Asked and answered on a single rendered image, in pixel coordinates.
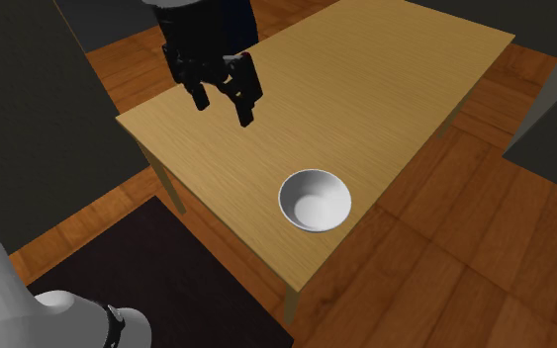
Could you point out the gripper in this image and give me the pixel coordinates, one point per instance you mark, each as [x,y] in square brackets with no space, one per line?
[191,34]

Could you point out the wooden table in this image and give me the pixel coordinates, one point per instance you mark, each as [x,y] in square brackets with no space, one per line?
[336,96]

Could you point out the white bowl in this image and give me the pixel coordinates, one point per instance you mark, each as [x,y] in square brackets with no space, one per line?
[314,200]

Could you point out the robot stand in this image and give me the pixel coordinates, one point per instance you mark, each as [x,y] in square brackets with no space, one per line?
[162,279]

